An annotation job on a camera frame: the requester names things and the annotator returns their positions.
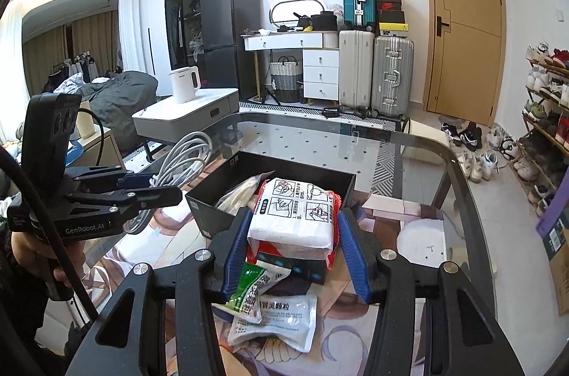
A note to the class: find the wooden shoe rack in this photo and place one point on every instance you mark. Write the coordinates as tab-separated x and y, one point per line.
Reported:
549	133

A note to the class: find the white side table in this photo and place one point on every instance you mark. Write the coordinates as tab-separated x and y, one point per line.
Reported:
186	116

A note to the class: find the white vanity desk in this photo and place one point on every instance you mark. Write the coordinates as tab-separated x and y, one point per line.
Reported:
320	69

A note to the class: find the white suitcase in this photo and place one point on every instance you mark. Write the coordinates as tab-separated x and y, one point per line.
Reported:
355	69

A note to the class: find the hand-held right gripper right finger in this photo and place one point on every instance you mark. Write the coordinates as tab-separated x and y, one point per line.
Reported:
353	251

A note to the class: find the wooden door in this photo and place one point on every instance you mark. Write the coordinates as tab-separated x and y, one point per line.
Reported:
466	24

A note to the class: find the woven basket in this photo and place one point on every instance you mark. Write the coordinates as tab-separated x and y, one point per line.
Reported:
286	76

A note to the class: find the black bag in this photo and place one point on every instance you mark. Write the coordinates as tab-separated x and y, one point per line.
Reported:
323	21

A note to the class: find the black white patterned rug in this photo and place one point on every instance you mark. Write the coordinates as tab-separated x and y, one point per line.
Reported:
289	111

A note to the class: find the white storage box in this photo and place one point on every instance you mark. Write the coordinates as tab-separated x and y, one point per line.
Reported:
426	140

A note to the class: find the black cardboard box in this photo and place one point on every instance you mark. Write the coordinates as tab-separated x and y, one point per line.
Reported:
311	176

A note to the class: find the scattered pairs of shoes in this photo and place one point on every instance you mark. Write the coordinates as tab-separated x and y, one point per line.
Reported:
471	144

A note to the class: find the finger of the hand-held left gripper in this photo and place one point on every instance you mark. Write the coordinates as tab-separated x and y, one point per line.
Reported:
133	180
155	197

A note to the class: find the rows of assorted sneakers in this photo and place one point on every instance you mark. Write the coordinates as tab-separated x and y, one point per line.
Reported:
544	84

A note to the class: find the dark grey fridge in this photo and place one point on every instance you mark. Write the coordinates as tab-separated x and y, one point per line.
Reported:
233	24

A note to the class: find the white electric kettle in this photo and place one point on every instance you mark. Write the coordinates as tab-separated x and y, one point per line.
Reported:
184	84

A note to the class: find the white sheer curtain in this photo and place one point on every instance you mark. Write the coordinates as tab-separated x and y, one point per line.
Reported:
135	24

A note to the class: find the purple cardboard box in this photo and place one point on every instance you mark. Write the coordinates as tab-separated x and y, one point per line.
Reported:
553	225

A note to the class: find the person's left hand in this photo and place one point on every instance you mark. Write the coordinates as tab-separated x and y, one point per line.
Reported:
26	256

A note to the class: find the printed cartoon table mat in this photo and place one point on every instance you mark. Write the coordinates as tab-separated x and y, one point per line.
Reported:
133	251

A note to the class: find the oval vanity mirror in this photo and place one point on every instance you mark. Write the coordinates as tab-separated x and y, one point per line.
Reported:
289	13

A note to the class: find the brown curtains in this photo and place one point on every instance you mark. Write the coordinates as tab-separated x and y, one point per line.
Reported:
95	38

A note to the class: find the white printed packet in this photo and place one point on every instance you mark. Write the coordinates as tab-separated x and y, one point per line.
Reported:
289	220

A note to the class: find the green white packet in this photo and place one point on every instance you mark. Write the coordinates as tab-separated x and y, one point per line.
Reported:
253	287

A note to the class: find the tall glass door cabinet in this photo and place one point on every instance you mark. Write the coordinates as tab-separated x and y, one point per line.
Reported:
182	2

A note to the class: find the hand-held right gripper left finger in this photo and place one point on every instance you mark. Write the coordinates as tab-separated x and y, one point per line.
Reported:
235	256

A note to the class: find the beige cylindrical bin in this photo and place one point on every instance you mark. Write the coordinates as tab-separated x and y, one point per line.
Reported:
87	122

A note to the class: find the brown wooden cabinet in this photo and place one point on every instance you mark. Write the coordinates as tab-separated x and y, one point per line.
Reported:
109	151

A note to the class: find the clothes rack with garments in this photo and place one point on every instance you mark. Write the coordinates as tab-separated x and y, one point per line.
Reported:
75	67

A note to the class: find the white foil pouch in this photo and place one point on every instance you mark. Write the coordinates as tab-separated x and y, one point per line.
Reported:
284	322

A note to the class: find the black red shoe box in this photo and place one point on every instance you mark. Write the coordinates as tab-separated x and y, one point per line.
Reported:
389	6

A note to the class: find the silver suitcase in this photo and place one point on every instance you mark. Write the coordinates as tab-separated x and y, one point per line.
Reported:
393	76

